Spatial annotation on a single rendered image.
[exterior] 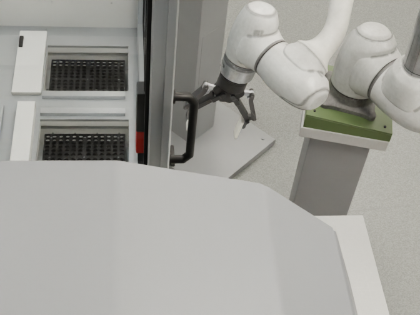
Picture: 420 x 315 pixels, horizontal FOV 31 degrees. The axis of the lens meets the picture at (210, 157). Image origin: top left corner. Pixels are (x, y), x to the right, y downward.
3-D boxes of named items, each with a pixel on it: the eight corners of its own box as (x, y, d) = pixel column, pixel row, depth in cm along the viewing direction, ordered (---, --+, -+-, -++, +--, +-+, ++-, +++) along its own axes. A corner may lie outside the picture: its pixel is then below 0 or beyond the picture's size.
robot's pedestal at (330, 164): (344, 219, 315) (392, 83, 259) (341, 279, 294) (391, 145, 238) (273, 206, 316) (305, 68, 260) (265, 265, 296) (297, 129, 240)
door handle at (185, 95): (192, 158, 147) (199, 86, 133) (193, 169, 146) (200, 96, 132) (167, 159, 147) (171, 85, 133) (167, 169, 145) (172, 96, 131)
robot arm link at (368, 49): (354, 61, 250) (375, 6, 235) (394, 94, 241) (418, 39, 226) (319, 75, 242) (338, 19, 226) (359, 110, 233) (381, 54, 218)
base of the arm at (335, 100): (379, 79, 255) (384, 66, 251) (374, 122, 239) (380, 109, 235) (326, 65, 256) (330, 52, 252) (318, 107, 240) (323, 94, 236)
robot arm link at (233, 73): (224, 41, 190) (216, 59, 194) (226, 65, 184) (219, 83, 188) (257, 48, 192) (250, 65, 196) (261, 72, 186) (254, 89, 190)
